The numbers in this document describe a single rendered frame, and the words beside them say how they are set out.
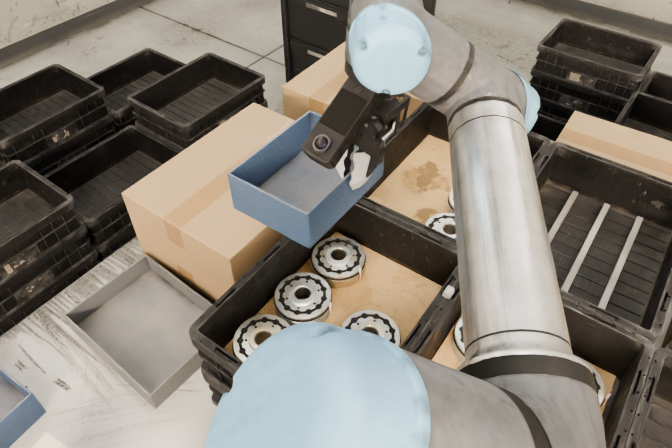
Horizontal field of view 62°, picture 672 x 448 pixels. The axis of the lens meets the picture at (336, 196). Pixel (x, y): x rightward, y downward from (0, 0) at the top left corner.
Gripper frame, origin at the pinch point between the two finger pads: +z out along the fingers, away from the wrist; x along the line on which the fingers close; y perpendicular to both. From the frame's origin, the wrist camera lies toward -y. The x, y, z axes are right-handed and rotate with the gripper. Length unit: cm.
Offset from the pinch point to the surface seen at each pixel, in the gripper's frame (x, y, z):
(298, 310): 1.4, -8.4, 26.2
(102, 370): 28, -34, 45
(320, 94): 41, 46, 30
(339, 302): -2.2, -1.0, 28.7
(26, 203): 106, -11, 73
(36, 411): 29, -46, 43
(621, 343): -43.8, 15.5, 16.8
